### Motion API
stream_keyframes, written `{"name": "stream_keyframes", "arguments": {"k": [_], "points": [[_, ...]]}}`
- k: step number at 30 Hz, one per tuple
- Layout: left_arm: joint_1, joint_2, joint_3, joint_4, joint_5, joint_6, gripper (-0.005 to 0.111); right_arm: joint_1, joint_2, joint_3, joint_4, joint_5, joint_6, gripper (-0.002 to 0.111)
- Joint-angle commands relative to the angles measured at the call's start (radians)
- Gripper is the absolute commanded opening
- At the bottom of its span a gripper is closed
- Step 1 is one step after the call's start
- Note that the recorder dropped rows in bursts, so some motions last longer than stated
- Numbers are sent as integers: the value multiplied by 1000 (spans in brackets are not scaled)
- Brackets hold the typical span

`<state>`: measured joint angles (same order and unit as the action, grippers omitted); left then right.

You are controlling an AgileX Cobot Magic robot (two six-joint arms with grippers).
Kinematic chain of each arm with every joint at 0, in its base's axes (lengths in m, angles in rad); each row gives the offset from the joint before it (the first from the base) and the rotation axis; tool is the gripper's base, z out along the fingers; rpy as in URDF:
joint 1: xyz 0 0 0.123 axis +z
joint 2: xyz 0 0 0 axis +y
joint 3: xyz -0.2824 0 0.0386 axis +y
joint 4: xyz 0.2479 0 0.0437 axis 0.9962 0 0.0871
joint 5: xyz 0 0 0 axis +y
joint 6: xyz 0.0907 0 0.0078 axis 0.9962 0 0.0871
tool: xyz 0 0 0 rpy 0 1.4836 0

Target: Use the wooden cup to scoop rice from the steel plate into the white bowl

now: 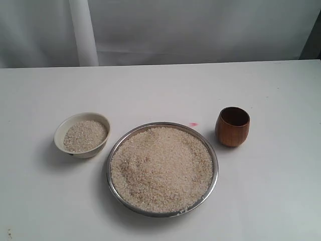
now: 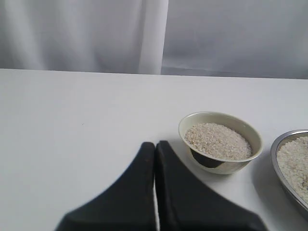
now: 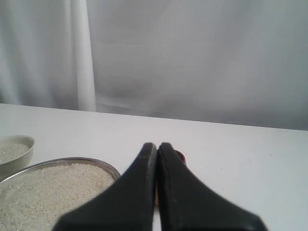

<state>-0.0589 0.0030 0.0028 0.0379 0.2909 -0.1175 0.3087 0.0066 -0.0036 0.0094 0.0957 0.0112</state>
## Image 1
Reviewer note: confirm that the brown wooden cup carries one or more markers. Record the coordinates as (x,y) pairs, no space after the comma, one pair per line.
(232,126)

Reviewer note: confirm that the rice in steel tray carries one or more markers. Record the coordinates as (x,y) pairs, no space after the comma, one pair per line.
(162,170)

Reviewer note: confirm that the small cream bowl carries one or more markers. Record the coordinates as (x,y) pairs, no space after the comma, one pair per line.
(65,125)

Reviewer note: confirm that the white uncooked rice grains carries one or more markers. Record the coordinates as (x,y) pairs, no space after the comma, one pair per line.
(84,136)

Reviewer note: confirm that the steel round tray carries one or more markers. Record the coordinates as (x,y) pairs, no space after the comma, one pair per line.
(146,127)

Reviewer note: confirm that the white backdrop cloth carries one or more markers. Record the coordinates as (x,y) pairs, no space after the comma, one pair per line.
(107,33)

